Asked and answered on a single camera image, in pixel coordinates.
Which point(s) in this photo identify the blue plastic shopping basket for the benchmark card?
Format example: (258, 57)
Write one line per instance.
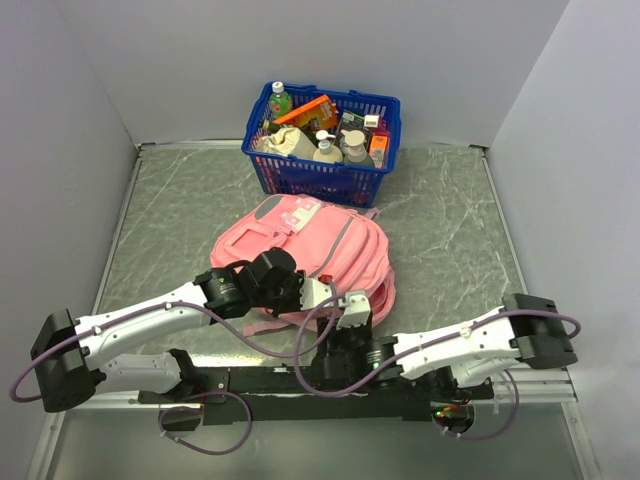
(338, 183)

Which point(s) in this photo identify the cream pump lotion bottle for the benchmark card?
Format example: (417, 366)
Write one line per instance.
(327, 151)

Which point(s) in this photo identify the pink student backpack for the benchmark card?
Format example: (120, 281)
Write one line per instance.
(323, 238)

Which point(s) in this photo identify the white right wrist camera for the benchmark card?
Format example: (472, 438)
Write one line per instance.
(356, 310)

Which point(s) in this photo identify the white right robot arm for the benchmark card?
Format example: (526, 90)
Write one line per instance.
(523, 329)

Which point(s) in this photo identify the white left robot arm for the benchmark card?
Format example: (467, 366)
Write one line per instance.
(78, 358)

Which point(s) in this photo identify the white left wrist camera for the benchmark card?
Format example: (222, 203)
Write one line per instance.
(312, 293)

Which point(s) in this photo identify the grey bottle beige cap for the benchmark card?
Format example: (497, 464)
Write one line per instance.
(357, 154)

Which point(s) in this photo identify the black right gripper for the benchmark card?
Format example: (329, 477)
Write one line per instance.
(364, 330)

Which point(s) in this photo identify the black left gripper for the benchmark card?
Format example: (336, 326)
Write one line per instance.
(295, 305)

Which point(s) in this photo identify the beige crumpled paper bag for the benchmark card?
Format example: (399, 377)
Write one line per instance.
(289, 141)

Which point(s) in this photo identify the green drink bottle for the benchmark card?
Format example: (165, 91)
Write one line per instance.
(280, 101)

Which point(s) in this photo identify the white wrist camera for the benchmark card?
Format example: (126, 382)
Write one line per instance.
(356, 310)
(312, 293)

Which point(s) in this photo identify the dark green packet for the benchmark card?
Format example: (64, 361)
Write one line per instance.
(350, 121)

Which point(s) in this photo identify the orange cardboard box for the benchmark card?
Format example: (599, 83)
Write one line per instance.
(319, 114)

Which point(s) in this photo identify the orange white small carton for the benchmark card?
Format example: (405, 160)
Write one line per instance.
(378, 149)

